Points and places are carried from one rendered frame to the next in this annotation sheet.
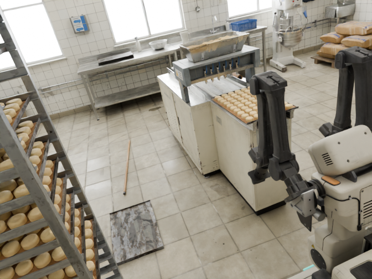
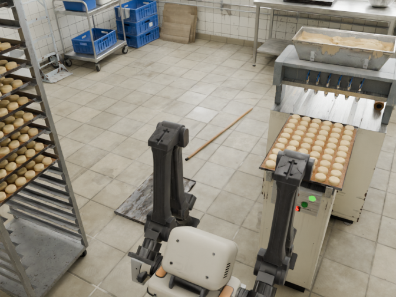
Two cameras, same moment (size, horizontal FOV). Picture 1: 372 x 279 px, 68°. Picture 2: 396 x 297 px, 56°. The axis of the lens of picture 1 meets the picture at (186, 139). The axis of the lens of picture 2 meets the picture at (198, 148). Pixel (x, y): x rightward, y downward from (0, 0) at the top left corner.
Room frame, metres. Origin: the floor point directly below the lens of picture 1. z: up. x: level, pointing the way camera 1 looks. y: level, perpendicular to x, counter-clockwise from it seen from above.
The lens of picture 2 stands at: (0.29, -1.13, 2.05)
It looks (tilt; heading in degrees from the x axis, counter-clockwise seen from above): 35 degrees down; 40
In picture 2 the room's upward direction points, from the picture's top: 1 degrees counter-clockwise
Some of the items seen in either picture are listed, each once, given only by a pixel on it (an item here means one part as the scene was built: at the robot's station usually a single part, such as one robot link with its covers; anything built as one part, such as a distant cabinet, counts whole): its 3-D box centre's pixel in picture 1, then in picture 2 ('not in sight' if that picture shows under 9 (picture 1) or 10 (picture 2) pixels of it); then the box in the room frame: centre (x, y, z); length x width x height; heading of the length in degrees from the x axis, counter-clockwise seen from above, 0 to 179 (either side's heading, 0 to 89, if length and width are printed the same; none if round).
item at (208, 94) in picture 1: (200, 88); (312, 93); (2.58, -0.24, 0.87); 2.01 x 0.03 x 0.07; 13
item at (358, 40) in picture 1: (366, 38); not in sight; (4.61, -3.35, 0.47); 0.72 x 0.42 x 0.17; 106
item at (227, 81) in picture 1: (227, 81); (355, 101); (2.64, -0.52, 0.87); 2.01 x 0.03 x 0.07; 13
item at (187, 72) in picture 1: (217, 73); (334, 85); (2.50, -0.40, 1.01); 0.72 x 0.33 x 0.34; 103
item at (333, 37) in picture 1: (343, 35); not in sight; (5.15, -3.27, 0.47); 0.72 x 0.42 x 0.17; 101
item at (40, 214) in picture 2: not in sight; (39, 213); (0.95, 0.82, 0.33); 0.64 x 0.03 x 0.03; 105
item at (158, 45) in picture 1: (158, 45); (380, 0); (5.19, 0.14, 0.94); 0.33 x 0.33 x 0.12
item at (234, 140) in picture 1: (248, 148); (303, 200); (2.01, -0.52, 0.45); 0.70 x 0.34 x 0.90; 13
